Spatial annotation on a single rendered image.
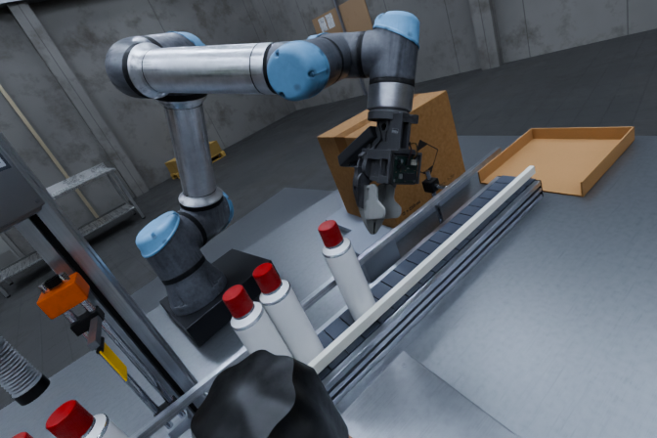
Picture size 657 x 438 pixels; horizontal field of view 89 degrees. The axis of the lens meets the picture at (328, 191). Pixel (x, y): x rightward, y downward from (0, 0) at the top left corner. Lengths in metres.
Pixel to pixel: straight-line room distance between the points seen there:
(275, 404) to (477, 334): 0.49
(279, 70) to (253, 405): 0.38
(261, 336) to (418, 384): 0.23
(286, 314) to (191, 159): 0.49
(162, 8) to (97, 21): 1.44
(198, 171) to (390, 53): 0.56
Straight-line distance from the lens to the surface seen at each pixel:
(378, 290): 0.70
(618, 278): 0.75
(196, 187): 0.92
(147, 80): 0.68
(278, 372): 0.23
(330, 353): 0.60
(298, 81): 0.47
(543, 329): 0.66
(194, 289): 0.92
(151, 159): 8.71
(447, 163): 1.01
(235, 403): 0.23
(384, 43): 0.57
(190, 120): 0.85
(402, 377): 0.57
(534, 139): 1.29
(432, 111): 0.95
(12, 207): 0.56
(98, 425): 0.56
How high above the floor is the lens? 1.34
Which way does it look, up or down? 22 degrees down
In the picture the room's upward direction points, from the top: 23 degrees counter-clockwise
